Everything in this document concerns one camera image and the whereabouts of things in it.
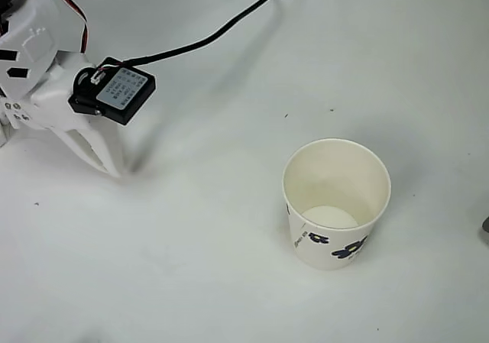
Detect white paper cup flower print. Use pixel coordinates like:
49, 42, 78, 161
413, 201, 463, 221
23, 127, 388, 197
281, 137, 393, 272

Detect red black servo wire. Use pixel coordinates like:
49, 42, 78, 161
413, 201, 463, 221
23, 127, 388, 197
48, 0, 90, 53

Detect thick black camera cable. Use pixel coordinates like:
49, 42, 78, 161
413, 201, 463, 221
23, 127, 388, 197
121, 0, 287, 67

